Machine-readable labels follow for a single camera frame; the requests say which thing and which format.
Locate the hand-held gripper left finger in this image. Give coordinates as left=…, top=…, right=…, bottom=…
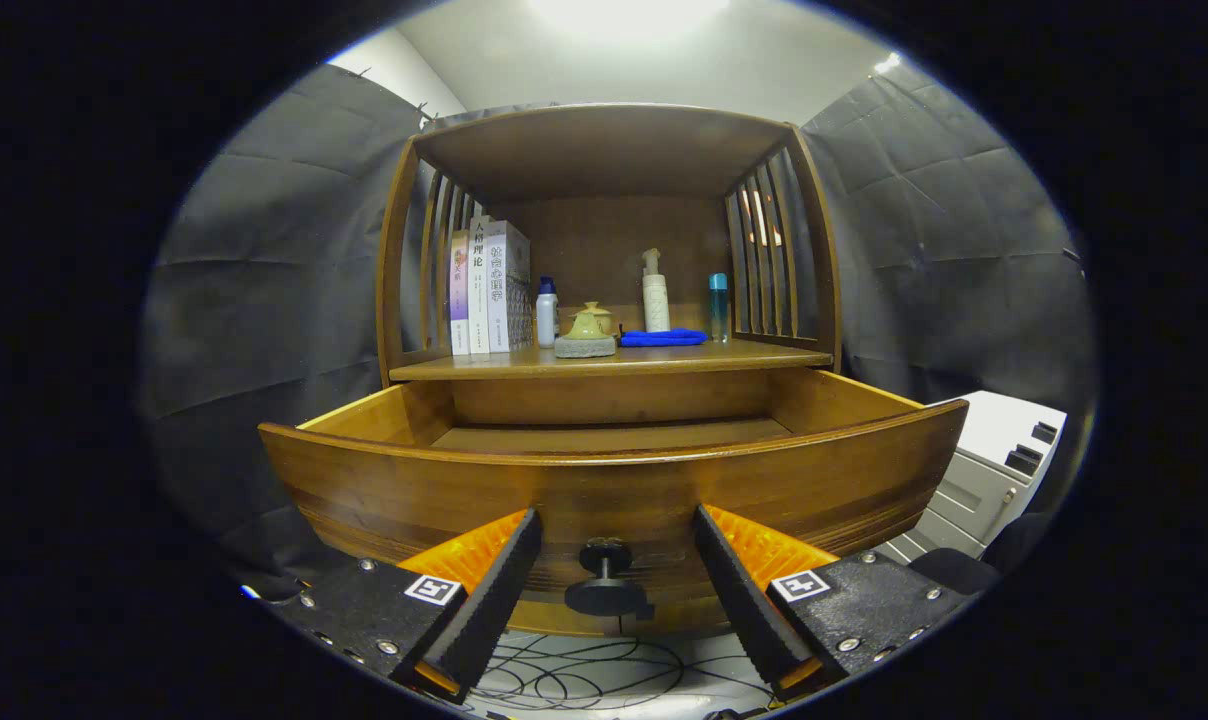
left=272, top=507, right=545, bottom=703

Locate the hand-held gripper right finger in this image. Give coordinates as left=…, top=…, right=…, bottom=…
left=692, top=503, right=968, bottom=703

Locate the black drawer knob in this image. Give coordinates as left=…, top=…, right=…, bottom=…
left=564, top=537, right=655, bottom=619

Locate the wooden drawer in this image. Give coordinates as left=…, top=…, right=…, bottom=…
left=257, top=368, right=970, bottom=638

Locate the wooden countertop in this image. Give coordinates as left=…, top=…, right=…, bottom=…
left=389, top=338, right=835, bottom=382

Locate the wooden cabinet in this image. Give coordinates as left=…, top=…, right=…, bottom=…
left=376, top=102, right=845, bottom=386

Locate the white grey storage unit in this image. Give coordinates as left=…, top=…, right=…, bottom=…
left=874, top=390, right=1068, bottom=563

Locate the blue folded cloth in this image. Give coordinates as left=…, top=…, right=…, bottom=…
left=619, top=328, right=710, bottom=348

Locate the white bottle with blue cap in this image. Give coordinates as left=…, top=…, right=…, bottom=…
left=535, top=277, right=560, bottom=349

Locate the yellow lidded teacup with saucer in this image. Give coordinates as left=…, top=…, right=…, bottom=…
left=564, top=301, right=620, bottom=341

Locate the pink purple book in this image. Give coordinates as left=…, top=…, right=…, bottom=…
left=449, top=230, right=473, bottom=355

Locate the white pump bottle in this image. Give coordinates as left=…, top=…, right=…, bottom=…
left=641, top=248, right=671, bottom=334

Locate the thin white book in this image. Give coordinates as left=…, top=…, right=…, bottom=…
left=467, top=218, right=493, bottom=355

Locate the thick white patterned book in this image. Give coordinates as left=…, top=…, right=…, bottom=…
left=485, top=220, right=533, bottom=353

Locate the large ceiling light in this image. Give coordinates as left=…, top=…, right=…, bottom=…
left=524, top=0, right=735, bottom=41

